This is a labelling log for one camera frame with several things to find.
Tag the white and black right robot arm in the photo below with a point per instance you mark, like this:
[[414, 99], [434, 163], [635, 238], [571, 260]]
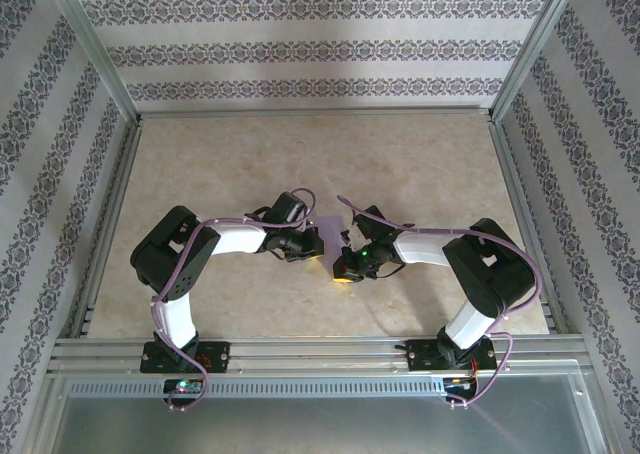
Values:
[[490, 274]]

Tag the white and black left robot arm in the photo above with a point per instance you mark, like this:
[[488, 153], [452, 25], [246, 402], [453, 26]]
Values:
[[160, 254]]

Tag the grey metal sheet tray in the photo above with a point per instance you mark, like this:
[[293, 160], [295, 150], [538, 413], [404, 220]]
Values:
[[320, 429]]

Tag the controller board with orange light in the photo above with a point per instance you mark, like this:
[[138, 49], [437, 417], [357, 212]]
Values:
[[457, 384]]

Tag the controller board with green light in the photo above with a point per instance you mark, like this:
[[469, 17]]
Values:
[[182, 386]]

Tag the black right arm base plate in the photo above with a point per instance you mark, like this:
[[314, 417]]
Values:
[[420, 356]]

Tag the aluminium back table rail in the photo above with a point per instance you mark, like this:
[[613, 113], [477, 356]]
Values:
[[320, 110]]

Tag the aluminium table rail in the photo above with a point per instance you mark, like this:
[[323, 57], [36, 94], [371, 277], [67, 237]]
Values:
[[512, 174], [320, 110], [118, 194]]

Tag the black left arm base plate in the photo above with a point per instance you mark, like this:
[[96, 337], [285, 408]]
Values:
[[217, 356]]

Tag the aluminium right table rail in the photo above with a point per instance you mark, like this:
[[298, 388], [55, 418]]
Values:
[[512, 174]]

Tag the aluminium left table rail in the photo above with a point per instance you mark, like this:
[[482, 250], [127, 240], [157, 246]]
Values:
[[118, 194]]

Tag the aluminium right corner post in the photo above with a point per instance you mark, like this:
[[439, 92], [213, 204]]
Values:
[[534, 49]]

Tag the aluminium corner post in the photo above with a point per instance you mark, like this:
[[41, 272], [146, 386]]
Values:
[[100, 49], [534, 49]]

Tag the aluminium left corner post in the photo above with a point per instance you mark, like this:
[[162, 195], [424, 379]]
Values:
[[100, 49]]

